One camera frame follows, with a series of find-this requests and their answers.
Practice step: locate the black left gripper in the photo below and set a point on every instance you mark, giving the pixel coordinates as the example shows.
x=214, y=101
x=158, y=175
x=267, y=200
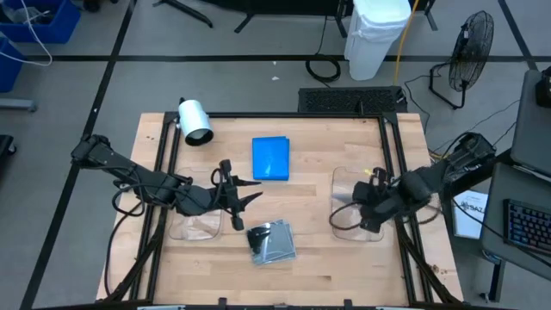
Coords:
x=202, y=200

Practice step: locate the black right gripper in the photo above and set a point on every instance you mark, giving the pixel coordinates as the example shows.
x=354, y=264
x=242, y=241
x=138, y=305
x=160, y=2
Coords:
x=385, y=198

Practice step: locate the clear plastic bin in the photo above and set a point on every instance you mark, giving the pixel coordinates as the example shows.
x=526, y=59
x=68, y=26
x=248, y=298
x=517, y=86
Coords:
x=198, y=228
x=344, y=224

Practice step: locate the blue jewel case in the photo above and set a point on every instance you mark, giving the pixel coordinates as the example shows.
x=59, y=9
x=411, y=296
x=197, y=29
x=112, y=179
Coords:
x=271, y=159

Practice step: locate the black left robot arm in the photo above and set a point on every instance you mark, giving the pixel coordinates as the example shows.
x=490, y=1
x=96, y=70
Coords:
x=129, y=172

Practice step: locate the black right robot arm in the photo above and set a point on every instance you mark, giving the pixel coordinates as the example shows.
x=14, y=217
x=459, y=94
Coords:
x=452, y=168

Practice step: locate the black perforated metal box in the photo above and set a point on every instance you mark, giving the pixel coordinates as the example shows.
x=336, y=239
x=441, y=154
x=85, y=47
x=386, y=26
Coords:
x=344, y=101

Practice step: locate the white printed paper sheet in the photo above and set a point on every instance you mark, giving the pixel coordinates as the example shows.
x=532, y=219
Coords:
x=469, y=219

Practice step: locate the grey desk top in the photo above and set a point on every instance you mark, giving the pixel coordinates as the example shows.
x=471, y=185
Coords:
x=534, y=129
x=495, y=232

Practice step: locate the white trash bin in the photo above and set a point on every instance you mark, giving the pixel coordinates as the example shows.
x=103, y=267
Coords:
x=374, y=39

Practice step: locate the black keyboard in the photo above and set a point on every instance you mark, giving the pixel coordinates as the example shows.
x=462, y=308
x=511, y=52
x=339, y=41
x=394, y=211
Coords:
x=529, y=226

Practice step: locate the black floor fan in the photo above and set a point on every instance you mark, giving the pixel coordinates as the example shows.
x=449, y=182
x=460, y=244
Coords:
x=471, y=51

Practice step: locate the black folding partition screen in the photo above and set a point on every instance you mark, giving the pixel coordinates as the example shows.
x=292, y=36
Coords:
x=280, y=5

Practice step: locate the grey metal beam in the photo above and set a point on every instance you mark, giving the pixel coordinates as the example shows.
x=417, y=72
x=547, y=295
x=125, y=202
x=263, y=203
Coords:
x=17, y=105

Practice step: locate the blue storage crate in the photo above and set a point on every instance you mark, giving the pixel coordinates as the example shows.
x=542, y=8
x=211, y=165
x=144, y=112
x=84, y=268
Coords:
x=8, y=73
x=60, y=30

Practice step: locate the black aluminium rig frame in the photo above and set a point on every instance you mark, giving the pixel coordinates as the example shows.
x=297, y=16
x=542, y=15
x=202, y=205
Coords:
x=275, y=115

